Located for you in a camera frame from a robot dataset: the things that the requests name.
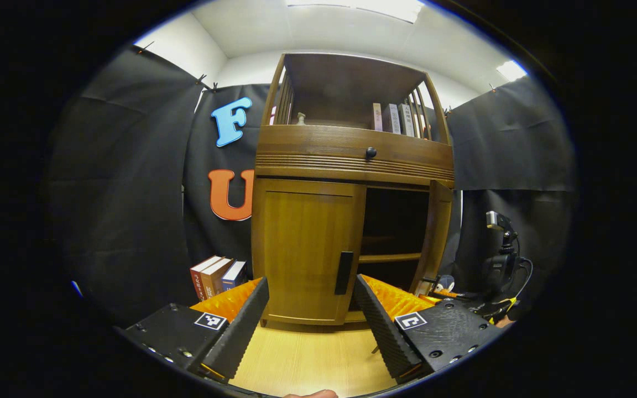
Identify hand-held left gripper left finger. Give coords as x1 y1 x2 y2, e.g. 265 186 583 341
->
122 276 270 383

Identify black backdrop cloth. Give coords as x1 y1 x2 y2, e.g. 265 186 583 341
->
48 47 578 327

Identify blue book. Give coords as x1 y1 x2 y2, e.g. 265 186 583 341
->
221 261 248 292

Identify brown book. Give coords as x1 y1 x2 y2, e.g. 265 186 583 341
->
201 258 234 299

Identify large ceiling light panel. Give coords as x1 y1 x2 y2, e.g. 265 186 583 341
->
288 0 425 24

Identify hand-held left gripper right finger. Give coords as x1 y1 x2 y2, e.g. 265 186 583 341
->
352 274 506 385

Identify pale grey box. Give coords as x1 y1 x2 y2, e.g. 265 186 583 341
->
383 103 402 135

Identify wooden double-door shoe cabinet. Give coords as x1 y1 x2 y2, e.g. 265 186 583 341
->
250 53 456 327

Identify red book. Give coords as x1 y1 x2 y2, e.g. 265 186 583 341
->
190 255 222 301

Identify wooden cabinet door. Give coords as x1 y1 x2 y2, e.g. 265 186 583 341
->
409 180 455 297
252 178 367 326

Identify small ceiling light panel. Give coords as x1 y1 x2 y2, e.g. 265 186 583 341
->
497 60 528 82

